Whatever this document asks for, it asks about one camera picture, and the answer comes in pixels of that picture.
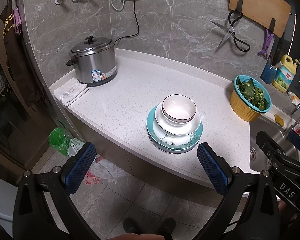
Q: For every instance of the stainless steel sink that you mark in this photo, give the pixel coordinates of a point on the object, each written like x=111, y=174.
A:
x=258, y=160

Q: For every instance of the green trash bin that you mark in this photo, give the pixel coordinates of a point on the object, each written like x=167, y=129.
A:
x=59, y=140

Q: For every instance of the teal floral deep plate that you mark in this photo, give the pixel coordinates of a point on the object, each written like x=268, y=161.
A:
x=152, y=125

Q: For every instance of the person's right hand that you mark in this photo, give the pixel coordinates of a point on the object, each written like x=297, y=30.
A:
x=282, y=206

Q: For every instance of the white plastic bag on floor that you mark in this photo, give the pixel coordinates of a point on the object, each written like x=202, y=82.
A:
x=101, y=169

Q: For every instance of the green leafy vegetables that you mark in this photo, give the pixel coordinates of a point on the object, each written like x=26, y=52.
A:
x=252, y=94

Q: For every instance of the yellow sponge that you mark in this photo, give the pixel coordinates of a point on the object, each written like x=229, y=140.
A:
x=279, y=120

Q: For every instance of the pink floral small bowl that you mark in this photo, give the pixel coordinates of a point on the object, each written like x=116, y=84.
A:
x=179, y=108

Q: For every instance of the purple peeler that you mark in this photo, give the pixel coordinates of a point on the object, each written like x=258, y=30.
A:
x=267, y=42

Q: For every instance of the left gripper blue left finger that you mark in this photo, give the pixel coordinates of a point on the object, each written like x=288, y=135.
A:
x=75, y=169

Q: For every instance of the yellow detergent bottle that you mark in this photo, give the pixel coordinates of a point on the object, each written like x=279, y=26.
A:
x=285, y=72

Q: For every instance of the wooden cutting board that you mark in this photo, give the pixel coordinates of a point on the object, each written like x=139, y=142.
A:
x=263, y=11

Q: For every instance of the black handled kitchen scissors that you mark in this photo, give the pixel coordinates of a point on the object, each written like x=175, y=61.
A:
x=230, y=32

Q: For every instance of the small white bowl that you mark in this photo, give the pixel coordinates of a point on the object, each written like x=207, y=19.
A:
x=176, y=122

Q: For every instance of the white folded dish towel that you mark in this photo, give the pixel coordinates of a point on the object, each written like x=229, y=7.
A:
x=70, y=91

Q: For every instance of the brown apron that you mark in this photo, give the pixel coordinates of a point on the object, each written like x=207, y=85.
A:
x=20, y=67

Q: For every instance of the stainless steel rice cooker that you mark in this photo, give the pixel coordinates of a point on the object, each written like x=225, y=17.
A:
x=94, y=61

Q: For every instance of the pink cloth on hook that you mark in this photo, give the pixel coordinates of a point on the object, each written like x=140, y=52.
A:
x=17, y=21

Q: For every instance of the large white bowl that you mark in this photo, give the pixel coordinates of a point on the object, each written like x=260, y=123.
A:
x=174, y=128

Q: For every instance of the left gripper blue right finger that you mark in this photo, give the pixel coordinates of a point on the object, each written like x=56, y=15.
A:
x=216, y=168

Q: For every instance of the blue cup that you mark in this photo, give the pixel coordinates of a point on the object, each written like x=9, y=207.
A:
x=268, y=72

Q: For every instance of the yellow basin with teal colander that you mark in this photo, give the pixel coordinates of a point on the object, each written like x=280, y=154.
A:
x=239, y=104

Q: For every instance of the person's left hand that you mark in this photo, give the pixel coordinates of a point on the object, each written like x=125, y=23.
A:
x=133, y=236

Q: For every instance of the grey rimmed white plate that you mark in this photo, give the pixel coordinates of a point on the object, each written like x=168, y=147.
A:
x=173, y=151

